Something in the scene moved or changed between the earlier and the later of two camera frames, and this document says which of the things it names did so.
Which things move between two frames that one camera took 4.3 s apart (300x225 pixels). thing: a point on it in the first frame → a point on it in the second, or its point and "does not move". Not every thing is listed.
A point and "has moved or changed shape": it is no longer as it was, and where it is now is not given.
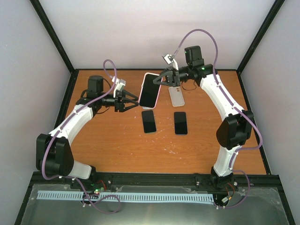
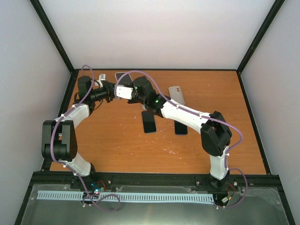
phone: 148,119 does not move
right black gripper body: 176,78 → 141,100
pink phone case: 150,91 has moved or changed shape
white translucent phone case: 176,97 does not move
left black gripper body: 117,104 → 107,93
